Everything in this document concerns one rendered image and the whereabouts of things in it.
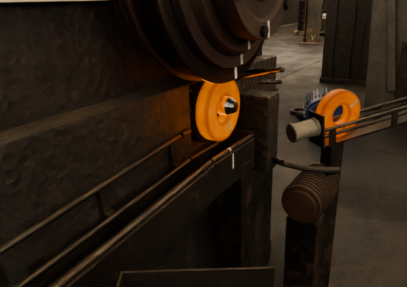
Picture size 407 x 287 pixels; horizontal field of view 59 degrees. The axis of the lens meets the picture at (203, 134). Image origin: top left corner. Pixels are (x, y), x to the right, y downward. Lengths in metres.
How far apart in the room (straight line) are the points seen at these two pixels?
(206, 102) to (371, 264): 1.17
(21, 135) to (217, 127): 0.42
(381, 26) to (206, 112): 2.84
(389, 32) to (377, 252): 2.11
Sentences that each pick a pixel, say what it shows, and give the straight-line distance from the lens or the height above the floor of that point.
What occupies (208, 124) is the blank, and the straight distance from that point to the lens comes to 0.80.
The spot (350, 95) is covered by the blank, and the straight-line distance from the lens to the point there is 1.21.
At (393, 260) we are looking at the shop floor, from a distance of 1.80.
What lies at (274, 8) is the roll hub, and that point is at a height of 1.03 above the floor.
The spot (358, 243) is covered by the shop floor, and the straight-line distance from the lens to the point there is 1.84.
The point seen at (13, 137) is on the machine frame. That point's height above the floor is 0.87.
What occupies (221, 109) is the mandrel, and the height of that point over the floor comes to 0.82.
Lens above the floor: 1.05
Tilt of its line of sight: 20 degrees down
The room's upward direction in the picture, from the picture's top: 2 degrees counter-clockwise
